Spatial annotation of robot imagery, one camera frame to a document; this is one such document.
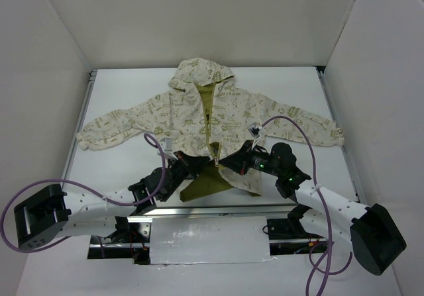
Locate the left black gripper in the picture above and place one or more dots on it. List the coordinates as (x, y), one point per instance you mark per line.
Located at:
(191, 163)

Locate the left aluminium frame rail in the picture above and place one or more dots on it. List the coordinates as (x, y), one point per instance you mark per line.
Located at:
(79, 124)

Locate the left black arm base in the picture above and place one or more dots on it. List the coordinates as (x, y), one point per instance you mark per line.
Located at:
(126, 231)

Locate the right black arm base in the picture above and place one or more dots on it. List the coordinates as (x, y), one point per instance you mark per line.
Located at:
(289, 227)

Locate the silver foil covered panel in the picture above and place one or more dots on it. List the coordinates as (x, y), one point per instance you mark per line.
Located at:
(211, 240)

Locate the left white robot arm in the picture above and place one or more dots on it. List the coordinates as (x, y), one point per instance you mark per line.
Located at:
(53, 213)

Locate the cream jacket with green print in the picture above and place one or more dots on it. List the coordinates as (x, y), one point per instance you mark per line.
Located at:
(206, 114)

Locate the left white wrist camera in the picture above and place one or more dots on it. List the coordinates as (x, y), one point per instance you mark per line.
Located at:
(167, 145)

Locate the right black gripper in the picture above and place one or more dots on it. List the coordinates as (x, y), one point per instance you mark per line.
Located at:
(238, 159)

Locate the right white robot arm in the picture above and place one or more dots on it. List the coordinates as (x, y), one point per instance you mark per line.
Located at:
(370, 233)

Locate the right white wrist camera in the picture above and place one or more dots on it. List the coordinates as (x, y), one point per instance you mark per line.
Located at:
(257, 132)

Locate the aluminium front rail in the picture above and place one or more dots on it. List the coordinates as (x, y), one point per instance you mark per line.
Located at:
(239, 211)

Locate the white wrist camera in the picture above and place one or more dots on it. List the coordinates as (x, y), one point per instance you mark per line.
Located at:
(167, 145)
(257, 132)

